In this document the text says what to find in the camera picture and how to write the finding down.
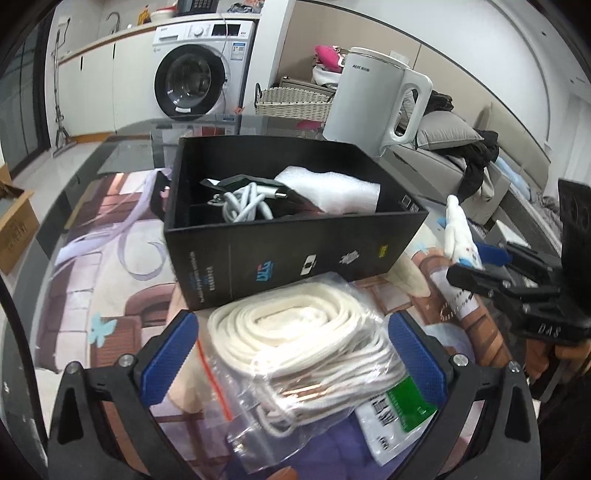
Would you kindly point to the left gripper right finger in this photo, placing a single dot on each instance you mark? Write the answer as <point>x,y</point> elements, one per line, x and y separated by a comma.
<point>426,360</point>

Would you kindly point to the black clothing on sofa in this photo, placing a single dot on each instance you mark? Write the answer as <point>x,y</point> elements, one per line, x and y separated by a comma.
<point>476,156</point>

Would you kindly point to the anime print table mat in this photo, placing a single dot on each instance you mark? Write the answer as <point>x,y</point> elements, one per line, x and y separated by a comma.
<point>113,288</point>

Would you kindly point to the grey sofa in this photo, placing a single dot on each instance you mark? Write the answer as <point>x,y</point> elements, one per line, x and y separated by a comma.
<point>521,164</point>

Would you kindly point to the dark glass door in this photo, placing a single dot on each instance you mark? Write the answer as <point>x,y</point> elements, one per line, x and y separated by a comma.
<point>24,132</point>

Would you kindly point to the floor mop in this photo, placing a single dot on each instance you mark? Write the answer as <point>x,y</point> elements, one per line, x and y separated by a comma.
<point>62,140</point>

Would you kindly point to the open cardboard box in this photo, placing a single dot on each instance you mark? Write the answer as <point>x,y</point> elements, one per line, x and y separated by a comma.
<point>19,222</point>

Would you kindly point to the grey pillow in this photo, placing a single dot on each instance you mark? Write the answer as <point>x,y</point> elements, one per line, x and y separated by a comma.
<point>443,130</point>

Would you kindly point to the white plush bunny toy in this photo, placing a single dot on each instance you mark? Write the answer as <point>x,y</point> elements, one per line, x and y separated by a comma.
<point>459,245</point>

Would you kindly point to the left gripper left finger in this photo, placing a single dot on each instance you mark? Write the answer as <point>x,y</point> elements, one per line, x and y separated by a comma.
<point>160,359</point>

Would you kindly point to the green white medicine packet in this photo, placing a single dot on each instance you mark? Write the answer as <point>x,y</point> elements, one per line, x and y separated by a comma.
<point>394,421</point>

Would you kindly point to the white wicker basket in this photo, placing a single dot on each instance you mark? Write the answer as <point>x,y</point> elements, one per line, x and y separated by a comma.
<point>293,103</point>

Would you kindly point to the black cardboard box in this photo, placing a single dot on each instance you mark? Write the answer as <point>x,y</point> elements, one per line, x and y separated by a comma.
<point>216,262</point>

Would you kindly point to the black rice cooker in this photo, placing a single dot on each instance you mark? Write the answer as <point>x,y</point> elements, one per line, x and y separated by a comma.
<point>194,7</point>

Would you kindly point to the white washing machine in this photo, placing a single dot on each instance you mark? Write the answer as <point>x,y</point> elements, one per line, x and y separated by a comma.
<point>201,67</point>

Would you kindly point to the right hand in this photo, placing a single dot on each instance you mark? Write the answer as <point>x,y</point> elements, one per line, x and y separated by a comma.
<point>577,358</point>

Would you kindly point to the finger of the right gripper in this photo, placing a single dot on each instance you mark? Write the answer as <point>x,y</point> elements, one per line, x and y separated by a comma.
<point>494,255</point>
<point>482,282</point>

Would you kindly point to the bag of white rope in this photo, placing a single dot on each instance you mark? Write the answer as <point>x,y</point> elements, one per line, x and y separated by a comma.
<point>290,363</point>

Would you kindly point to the white electric kettle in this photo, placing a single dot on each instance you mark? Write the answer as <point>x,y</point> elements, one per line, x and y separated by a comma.
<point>367,103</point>

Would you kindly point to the white kitchen cabinet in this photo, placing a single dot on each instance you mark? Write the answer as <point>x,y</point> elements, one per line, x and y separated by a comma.
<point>86,84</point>

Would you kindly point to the pink clothing pile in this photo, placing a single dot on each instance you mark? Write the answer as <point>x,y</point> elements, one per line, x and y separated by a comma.
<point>329,64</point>

